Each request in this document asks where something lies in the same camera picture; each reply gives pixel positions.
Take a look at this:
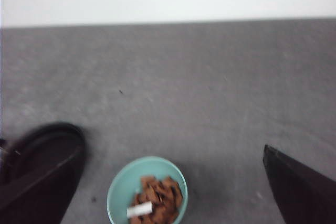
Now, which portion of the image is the black frying pan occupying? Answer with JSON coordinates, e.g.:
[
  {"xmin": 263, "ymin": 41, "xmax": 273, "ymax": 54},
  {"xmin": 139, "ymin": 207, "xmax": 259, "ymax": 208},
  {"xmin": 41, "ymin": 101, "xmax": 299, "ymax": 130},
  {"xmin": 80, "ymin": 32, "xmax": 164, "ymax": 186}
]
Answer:
[{"xmin": 1, "ymin": 122, "xmax": 87, "ymax": 185}]

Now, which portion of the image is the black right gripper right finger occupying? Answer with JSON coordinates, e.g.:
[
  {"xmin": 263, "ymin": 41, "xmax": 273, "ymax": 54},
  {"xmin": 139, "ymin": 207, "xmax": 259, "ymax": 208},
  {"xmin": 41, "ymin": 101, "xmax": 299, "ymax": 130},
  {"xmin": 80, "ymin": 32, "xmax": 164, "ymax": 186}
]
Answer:
[{"xmin": 263, "ymin": 145, "xmax": 335, "ymax": 223}]

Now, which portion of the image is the white rectangular piece in bowl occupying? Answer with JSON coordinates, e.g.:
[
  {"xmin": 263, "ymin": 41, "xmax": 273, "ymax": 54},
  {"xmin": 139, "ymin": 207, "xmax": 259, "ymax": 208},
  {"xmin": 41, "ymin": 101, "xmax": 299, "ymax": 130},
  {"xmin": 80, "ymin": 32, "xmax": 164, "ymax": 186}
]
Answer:
[{"xmin": 127, "ymin": 201, "xmax": 153, "ymax": 219}]

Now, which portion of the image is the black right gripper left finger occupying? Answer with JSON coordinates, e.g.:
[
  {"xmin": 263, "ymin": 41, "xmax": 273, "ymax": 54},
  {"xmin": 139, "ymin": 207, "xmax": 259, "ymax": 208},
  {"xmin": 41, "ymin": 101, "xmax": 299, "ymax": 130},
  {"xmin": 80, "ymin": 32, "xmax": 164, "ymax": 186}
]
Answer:
[{"xmin": 1, "ymin": 150, "xmax": 85, "ymax": 223}]

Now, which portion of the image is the brown beef cubes pile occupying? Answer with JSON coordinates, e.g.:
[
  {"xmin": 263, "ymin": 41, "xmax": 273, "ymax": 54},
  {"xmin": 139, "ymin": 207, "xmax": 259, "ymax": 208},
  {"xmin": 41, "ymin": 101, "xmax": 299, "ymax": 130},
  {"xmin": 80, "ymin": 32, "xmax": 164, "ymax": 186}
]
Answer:
[{"xmin": 128, "ymin": 176, "xmax": 183, "ymax": 223}]

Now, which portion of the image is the teal ceramic bowl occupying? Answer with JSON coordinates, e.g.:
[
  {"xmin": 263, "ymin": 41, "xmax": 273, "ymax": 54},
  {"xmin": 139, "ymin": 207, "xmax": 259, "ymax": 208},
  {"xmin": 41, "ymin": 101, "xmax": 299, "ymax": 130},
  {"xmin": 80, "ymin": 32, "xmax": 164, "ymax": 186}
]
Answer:
[{"xmin": 106, "ymin": 156, "xmax": 188, "ymax": 223}]

